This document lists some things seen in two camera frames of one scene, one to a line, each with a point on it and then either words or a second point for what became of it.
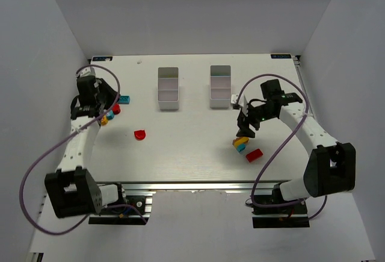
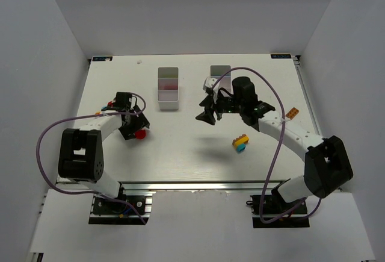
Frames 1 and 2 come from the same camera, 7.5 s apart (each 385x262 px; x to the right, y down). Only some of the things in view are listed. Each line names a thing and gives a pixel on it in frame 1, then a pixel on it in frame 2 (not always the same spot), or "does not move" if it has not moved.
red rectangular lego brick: x=253 y=155 -> x=166 y=87
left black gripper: x=106 y=94 -> x=134 y=126
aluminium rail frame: x=200 y=187 does not move
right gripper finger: x=243 y=130 -> x=207 y=116
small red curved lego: x=139 y=135 does not move
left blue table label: x=102 y=58 does not move
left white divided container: x=168 y=88 does not move
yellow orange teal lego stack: x=240 y=143 does not move
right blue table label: x=280 y=56 does not move
